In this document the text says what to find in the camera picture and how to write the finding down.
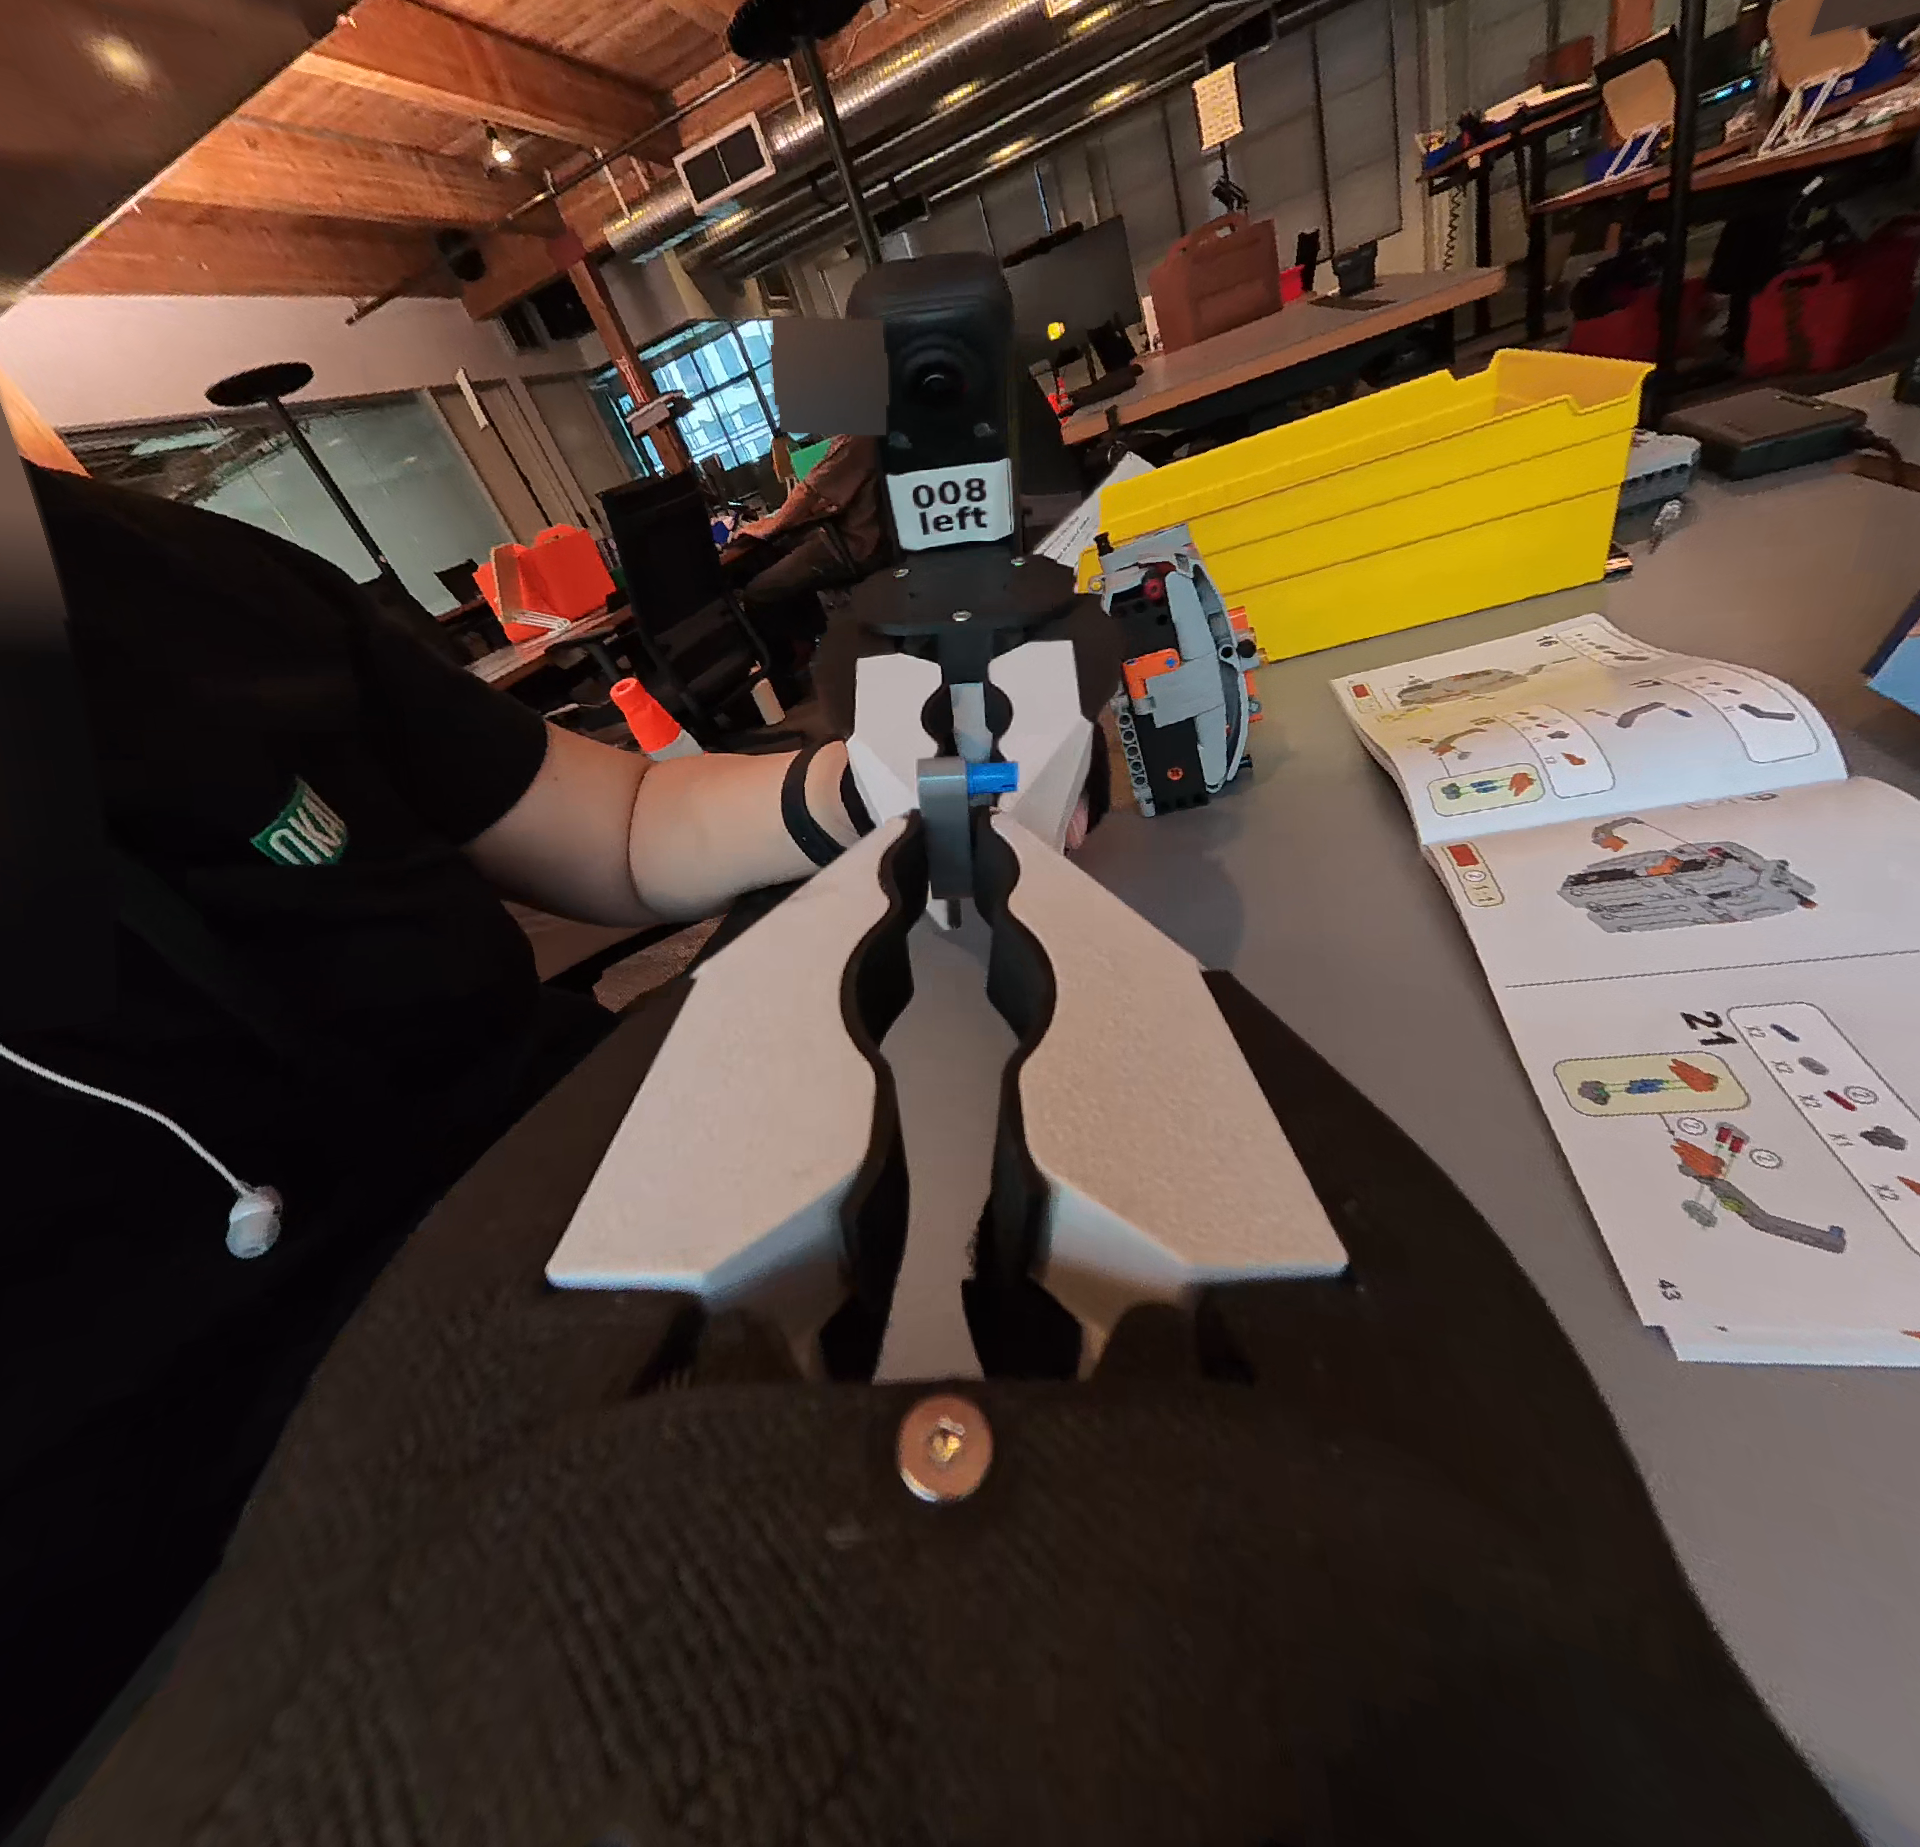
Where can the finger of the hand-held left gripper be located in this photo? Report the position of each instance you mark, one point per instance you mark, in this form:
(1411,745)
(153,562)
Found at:
(884,730)
(1050,739)

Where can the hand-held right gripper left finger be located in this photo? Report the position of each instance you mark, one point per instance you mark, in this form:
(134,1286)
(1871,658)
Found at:
(720,1127)

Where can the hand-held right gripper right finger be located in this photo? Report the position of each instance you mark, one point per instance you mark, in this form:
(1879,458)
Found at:
(1171,1127)

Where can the blue connector pin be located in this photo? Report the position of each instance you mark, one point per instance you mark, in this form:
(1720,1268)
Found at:
(990,777)

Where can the dark grey angled building beam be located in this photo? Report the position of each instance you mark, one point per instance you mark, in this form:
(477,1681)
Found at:
(946,827)

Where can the person's left forearm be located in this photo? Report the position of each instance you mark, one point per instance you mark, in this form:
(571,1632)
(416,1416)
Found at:
(660,827)

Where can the grey toy robot model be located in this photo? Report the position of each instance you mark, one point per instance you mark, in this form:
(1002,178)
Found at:
(1185,676)

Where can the black monitor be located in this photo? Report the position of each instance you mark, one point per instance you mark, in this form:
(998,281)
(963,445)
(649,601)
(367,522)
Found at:
(1072,288)

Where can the orange traffic cone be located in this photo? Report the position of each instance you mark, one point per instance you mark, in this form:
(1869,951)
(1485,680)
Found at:
(651,723)

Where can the black office chair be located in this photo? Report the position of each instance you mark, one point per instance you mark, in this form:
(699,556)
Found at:
(667,556)

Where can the brown cardboard box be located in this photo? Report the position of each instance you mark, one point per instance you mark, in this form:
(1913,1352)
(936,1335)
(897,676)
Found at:
(1214,288)

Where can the orange bin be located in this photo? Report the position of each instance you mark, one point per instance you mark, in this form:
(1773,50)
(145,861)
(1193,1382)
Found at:
(546,578)

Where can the hanging paper sign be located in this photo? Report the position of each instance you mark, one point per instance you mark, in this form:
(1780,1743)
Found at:
(1217,107)

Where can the black pole with disc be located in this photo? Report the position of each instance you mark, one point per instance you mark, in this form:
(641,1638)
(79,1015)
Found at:
(793,10)
(257,382)

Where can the wooden top table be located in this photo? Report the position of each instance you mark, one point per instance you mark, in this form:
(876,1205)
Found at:
(1321,332)

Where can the yellow plastic bin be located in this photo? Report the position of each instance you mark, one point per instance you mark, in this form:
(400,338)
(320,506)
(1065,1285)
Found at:
(1426,527)

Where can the open instruction booklet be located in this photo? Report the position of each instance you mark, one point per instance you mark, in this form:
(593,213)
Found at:
(1650,977)

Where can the person's black shirt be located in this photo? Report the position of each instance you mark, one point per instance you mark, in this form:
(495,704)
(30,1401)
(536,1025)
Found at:
(226,827)

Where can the grey studded toy plate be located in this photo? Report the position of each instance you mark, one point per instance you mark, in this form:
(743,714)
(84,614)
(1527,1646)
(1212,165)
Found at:
(1658,467)

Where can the red bag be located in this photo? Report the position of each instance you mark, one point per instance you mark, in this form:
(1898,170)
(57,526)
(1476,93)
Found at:
(1633,317)
(1829,317)

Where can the dark grey case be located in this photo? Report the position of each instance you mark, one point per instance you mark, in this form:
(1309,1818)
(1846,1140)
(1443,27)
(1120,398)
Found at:
(1763,429)

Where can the silver air duct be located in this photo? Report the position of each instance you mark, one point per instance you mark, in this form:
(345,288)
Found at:
(960,44)

